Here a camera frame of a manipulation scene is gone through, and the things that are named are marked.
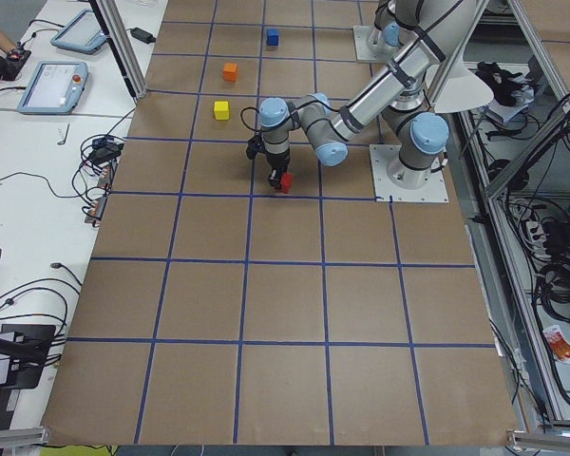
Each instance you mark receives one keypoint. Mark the aluminium frame post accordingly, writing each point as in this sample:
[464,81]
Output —
[112,26]

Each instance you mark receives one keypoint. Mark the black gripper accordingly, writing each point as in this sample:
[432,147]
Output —
[278,162]

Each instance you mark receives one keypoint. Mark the teach pendant far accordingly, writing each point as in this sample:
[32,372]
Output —
[82,34]

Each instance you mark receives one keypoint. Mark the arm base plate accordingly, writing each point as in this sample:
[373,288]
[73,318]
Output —
[369,46]
[393,182]

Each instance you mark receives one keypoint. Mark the red snack packet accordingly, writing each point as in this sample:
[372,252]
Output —
[557,343]

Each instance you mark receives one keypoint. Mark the blue wooden block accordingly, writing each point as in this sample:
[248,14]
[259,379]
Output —
[272,37]

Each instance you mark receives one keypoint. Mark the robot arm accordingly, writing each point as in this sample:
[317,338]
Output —
[385,22]
[418,35]

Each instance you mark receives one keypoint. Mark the orange wooden block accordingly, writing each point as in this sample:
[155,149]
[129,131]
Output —
[230,72]

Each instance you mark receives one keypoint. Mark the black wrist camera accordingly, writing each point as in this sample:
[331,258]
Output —
[255,146]

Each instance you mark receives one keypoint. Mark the yellow wooden block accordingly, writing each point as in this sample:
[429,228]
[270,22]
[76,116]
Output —
[221,110]

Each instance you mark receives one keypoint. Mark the teach pendant near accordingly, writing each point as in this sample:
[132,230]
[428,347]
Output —
[55,88]

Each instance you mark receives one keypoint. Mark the black power adapter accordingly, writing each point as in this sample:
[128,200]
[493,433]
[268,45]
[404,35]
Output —
[143,35]

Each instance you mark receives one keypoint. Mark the allen key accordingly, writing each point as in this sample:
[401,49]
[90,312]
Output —
[63,133]

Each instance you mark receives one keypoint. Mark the teach pendant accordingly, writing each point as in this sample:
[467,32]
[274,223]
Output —
[55,88]
[82,34]

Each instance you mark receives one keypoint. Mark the red wooden block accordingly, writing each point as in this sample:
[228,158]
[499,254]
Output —
[286,182]

